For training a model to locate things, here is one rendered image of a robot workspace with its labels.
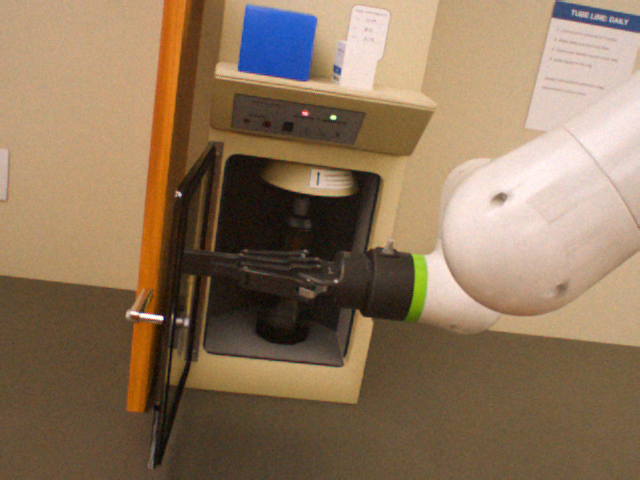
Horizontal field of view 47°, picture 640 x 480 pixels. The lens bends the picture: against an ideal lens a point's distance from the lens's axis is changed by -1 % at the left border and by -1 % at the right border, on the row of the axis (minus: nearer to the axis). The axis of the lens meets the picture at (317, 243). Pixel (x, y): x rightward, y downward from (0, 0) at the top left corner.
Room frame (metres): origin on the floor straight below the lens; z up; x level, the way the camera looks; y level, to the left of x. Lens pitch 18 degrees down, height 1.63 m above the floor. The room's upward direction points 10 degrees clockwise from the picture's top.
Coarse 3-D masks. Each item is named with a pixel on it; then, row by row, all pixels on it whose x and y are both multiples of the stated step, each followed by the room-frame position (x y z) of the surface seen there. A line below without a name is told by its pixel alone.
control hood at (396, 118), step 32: (224, 64) 1.12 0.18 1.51; (224, 96) 1.07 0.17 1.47; (288, 96) 1.07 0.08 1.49; (320, 96) 1.07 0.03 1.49; (352, 96) 1.07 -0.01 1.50; (384, 96) 1.08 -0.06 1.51; (416, 96) 1.12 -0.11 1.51; (224, 128) 1.13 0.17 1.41; (384, 128) 1.12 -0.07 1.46; (416, 128) 1.12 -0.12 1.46
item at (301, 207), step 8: (296, 200) 1.27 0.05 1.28; (304, 200) 1.27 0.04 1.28; (280, 208) 1.29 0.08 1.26; (288, 208) 1.30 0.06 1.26; (296, 208) 1.27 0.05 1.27; (304, 208) 1.27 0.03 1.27; (280, 216) 1.26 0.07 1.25; (288, 216) 1.25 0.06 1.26; (296, 216) 1.26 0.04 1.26; (304, 216) 1.26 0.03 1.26; (312, 216) 1.27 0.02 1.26; (288, 224) 1.24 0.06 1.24; (296, 224) 1.24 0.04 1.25; (304, 224) 1.24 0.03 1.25; (312, 224) 1.25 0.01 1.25; (320, 224) 1.27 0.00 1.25
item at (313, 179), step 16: (272, 160) 1.25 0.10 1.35; (272, 176) 1.22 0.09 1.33; (288, 176) 1.21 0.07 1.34; (304, 176) 1.20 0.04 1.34; (320, 176) 1.21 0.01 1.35; (336, 176) 1.22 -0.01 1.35; (352, 176) 1.25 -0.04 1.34; (304, 192) 1.19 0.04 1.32; (320, 192) 1.20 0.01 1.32; (336, 192) 1.21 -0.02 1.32; (352, 192) 1.24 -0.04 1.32
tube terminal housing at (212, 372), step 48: (240, 0) 1.16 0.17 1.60; (288, 0) 1.17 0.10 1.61; (336, 0) 1.18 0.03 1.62; (384, 0) 1.19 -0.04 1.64; (432, 0) 1.20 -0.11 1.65; (240, 144) 1.16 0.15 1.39; (288, 144) 1.17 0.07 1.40; (384, 192) 1.20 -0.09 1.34; (384, 240) 1.20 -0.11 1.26; (192, 384) 1.16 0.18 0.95; (240, 384) 1.17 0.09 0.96; (288, 384) 1.18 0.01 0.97; (336, 384) 1.19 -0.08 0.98
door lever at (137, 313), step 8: (144, 288) 0.95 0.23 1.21; (144, 296) 0.92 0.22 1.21; (152, 296) 0.95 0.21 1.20; (136, 304) 0.89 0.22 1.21; (144, 304) 0.90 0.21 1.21; (128, 312) 0.87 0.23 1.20; (136, 312) 0.87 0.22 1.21; (144, 312) 0.88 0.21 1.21; (136, 320) 0.87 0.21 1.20; (144, 320) 0.87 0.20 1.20; (152, 320) 0.87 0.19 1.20; (160, 320) 0.87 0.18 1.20
